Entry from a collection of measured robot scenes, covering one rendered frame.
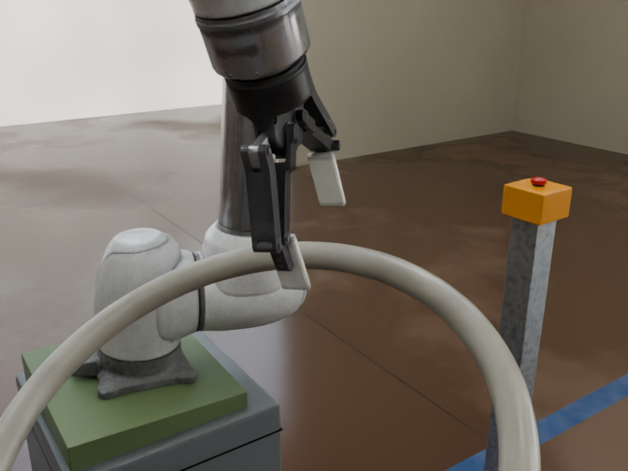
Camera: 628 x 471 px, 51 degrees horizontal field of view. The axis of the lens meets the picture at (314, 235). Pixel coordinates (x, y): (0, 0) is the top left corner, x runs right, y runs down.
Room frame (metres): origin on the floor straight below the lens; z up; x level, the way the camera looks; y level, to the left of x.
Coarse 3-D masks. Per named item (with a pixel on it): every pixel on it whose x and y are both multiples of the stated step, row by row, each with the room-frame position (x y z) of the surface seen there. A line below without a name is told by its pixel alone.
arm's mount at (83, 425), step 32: (32, 352) 1.15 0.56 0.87; (192, 352) 1.19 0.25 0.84; (64, 384) 1.05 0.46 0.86; (96, 384) 1.06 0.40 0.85; (192, 384) 1.07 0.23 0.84; (224, 384) 1.08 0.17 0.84; (64, 416) 0.96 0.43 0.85; (96, 416) 0.96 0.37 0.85; (128, 416) 0.97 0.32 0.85; (160, 416) 0.97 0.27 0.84; (192, 416) 1.00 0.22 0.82; (64, 448) 0.90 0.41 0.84; (96, 448) 0.90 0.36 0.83; (128, 448) 0.93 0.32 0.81
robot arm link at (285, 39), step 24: (288, 0) 0.56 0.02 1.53; (216, 24) 0.55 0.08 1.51; (240, 24) 0.54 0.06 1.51; (264, 24) 0.55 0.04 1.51; (288, 24) 0.56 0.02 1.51; (216, 48) 0.56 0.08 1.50; (240, 48) 0.55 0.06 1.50; (264, 48) 0.55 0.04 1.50; (288, 48) 0.56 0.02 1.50; (216, 72) 0.58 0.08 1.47; (240, 72) 0.56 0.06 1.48; (264, 72) 0.56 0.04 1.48
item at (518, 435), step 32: (224, 256) 0.68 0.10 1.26; (256, 256) 0.67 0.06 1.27; (320, 256) 0.66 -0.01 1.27; (352, 256) 0.64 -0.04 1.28; (384, 256) 0.63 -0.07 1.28; (160, 288) 0.66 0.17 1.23; (192, 288) 0.67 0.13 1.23; (416, 288) 0.58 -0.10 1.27; (448, 288) 0.57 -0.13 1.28; (96, 320) 0.63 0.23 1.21; (128, 320) 0.64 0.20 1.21; (448, 320) 0.54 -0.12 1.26; (480, 320) 0.52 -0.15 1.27; (64, 352) 0.59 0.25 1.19; (480, 352) 0.49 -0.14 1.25; (32, 384) 0.56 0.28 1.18; (512, 384) 0.45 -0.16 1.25; (32, 416) 0.53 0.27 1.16; (512, 416) 0.43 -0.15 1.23; (0, 448) 0.49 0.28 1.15; (512, 448) 0.40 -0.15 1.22
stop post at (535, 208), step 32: (512, 192) 1.59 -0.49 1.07; (544, 192) 1.54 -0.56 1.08; (512, 224) 1.60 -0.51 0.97; (544, 224) 1.56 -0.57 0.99; (512, 256) 1.59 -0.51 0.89; (544, 256) 1.57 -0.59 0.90; (512, 288) 1.59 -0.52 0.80; (544, 288) 1.58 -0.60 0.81; (512, 320) 1.58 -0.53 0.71; (512, 352) 1.57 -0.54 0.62
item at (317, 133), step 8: (296, 112) 0.62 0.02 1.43; (304, 112) 0.63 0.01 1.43; (296, 120) 0.62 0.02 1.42; (304, 120) 0.62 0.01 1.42; (312, 120) 0.65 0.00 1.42; (304, 128) 0.65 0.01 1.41; (312, 128) 0.65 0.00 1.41; (304, 136) 0.67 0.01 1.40; (312, 136) 0.67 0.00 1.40; (320, 136) 0.68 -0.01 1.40; (328, 136) 0.70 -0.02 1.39; (304, 144) 0.69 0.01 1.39; (312, 144) 0.69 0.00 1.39; (320, 144) 0.69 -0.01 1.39; (328, 144) 0.70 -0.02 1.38; (336, 144) 0.71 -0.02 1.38
